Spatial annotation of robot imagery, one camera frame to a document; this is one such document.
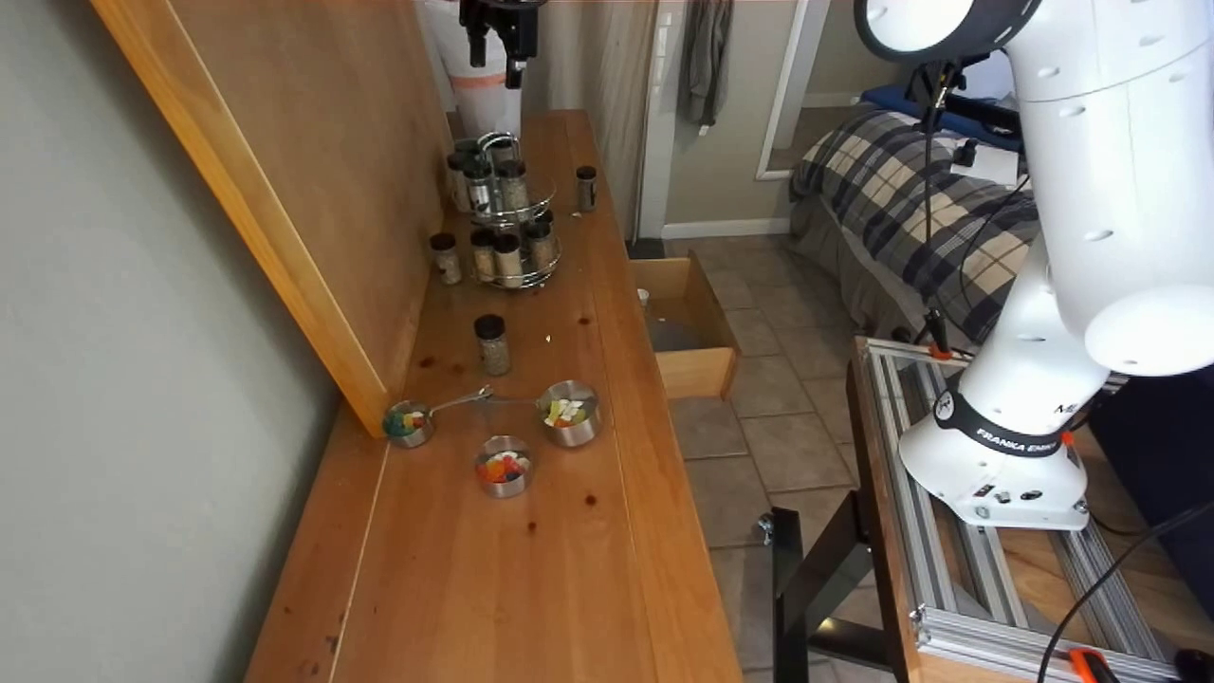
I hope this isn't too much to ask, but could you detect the thin black floor cable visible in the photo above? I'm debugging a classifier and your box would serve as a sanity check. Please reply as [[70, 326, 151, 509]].
[[1032, 498, 1214, 683]]

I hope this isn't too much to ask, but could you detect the black metal stand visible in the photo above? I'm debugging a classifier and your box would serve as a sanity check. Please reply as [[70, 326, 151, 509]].
[[765, 485, 913, 683]]

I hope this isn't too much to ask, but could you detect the aluminium extrusion frame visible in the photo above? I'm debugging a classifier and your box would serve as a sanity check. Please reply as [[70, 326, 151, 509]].
[[849, 335, 1188, 683]]

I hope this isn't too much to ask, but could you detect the pine wood dresser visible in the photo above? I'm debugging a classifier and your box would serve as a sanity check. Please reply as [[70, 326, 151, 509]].
[[242, 107, 751, 683]]

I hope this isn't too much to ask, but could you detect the blue item on bed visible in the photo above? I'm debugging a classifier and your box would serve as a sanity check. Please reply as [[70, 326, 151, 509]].
[[865, 79, 1030, 155]]

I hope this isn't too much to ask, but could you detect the orange clamp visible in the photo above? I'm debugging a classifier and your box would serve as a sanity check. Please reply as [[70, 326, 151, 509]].
[[1066, 644, 1117, 683]]

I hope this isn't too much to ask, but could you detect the glass bowl with vegetables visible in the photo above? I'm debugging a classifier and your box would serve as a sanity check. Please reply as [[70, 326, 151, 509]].
[[531, 374, 607, 450]]

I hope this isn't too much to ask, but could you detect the chrome wire spice rack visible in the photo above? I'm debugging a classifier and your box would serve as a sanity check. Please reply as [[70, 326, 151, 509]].
[[439, 130, 567, 294]]

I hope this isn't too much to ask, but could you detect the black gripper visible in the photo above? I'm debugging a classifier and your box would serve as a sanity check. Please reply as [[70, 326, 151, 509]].
[[456, 0, 549, 91]]

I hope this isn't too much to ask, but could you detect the beige curtain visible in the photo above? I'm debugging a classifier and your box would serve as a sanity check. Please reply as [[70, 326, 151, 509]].
[[543, 0, 662, 244]]

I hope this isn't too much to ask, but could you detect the dark blue furniture piece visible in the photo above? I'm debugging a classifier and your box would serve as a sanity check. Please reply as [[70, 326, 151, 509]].
[[1087, 358, 1214, 622]]

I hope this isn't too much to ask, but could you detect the white framed mirror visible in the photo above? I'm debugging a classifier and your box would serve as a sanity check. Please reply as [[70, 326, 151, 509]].
[[756, 0, 837, 183]]

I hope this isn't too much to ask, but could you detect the hanging grey garment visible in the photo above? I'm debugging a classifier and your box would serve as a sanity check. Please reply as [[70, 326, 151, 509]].
[[678, 0, 738, 141]]

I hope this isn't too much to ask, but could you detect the black red clamp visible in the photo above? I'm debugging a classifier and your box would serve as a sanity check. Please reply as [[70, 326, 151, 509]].
[[917, 306, 966, 372]]

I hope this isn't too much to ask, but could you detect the open pine drawer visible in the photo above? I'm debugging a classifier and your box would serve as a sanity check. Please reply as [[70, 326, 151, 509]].
[[627, 249, 740, 406]]

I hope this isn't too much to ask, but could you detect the steel cup with orange bits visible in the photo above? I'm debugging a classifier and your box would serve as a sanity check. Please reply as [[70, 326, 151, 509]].
[[473, 434, 540, 504]]

